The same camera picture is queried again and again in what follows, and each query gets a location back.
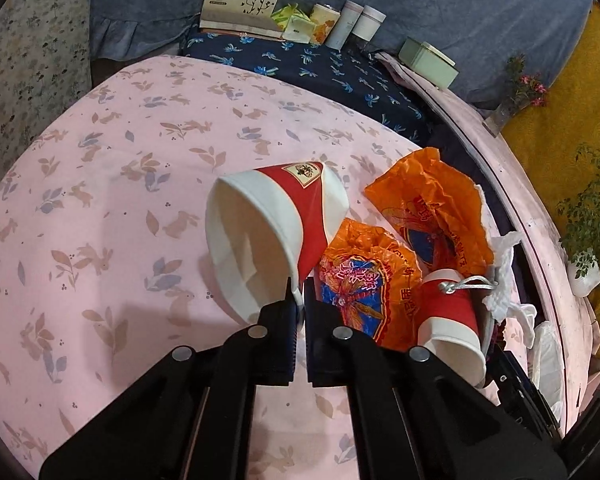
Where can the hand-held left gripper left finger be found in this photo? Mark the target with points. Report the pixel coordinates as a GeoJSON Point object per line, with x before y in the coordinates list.
{"type": "Point", "coordinates": [280, 345]}

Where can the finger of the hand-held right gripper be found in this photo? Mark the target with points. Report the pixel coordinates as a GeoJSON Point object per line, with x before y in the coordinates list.
{"type": "Point", "coordinates": [522, 390]}

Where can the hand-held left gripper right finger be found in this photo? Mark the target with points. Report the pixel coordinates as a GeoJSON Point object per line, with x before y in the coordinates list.
{"type": "Point", "coordinates": [322, 345]}

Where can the trash bin with white liner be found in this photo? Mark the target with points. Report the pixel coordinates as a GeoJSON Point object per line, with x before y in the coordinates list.
{"type": "Point", "coordinates": [547, 360]}

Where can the orange printed plastic bag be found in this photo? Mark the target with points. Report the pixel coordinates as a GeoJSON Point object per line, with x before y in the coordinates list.
{"type": "Point", "coordinates": [430, 200]}
{"type": "Point", "coordinates": [360, 280]}

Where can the white tissue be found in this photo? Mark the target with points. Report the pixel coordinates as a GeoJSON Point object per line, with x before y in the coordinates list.
{"type": "Point", "coordinates": [505, 300]}

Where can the small red white paper cup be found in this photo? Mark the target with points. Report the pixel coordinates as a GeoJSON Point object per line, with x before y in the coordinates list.
{"type": "Point", "coordinates": [445, 310]}

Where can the large red white paper cup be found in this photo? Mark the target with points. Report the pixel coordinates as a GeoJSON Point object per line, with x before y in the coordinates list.
{"type": "Point", "coordinates": [270, 220]}

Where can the green plant in white pot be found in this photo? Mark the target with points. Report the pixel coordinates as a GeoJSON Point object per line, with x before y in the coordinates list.
{"type": "Point", "coordinates": [585, 270]}

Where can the pink shelf cloth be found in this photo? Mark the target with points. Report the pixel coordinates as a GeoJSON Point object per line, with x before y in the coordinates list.
{"type": "Point", "coordinates": [530, 195]}

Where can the pink rabbit print sheet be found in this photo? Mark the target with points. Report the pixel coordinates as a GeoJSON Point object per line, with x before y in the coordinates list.
{"type": "Point", "coordinates": [130, 210]}

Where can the glass vase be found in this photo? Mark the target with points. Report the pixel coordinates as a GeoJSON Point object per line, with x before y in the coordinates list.
{"type": "Point", "coordinates": [505, 115]}

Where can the navy printed cloth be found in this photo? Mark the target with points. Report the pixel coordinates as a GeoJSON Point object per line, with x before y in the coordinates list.
{"type": "Point", "coordinates": [305, 70]}

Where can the yellow patterned cloth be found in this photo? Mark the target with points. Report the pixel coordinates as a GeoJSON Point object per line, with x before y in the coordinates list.
{"type": "Point", "coordinates": [580, 110]}

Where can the green tissue box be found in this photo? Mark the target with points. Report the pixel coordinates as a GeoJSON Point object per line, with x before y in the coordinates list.
{"type": "Point", "coordinates": [427, 62]}

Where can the pink flowers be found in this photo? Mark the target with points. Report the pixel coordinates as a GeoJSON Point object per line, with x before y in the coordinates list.
{"type": "Point", "coordinates": [527, 82]}

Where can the pale green packet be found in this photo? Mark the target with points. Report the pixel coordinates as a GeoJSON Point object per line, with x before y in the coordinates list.
{"type": "Point", "coordinates": [300, 29]}

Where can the white pink bottle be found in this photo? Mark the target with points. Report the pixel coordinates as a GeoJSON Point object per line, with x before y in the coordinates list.
{"type": "Point", "coordinates": [344, 25]}

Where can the white tumbler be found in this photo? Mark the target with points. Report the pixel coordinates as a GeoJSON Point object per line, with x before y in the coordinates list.
{"type": "Point", "coordinates": [367, 22]}

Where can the green yellow snack packet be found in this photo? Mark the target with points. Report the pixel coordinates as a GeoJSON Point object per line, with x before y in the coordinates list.
{"type": "Point", "coordinates": [282, 15]}

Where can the white gold cardboard box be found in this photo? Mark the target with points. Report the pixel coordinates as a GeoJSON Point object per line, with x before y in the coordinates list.
{"type": "Point", "coordinates": [240, 5]}

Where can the blue blanket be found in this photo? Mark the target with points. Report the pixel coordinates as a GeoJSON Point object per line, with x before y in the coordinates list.
{"type": "Point", "coordinates": [455, 5]}

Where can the grey floral cloth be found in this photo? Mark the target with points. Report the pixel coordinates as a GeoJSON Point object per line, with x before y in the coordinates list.
{"type": "Point", "coordinates": [30, 60]}

